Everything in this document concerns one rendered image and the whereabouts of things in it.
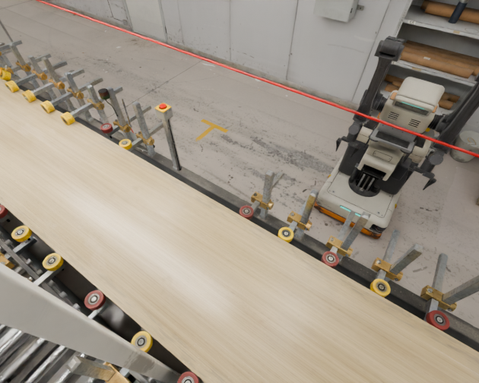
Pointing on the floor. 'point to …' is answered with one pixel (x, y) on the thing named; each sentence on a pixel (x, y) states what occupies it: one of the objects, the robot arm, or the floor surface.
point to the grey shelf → (452, 30)
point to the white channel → (60, 322)
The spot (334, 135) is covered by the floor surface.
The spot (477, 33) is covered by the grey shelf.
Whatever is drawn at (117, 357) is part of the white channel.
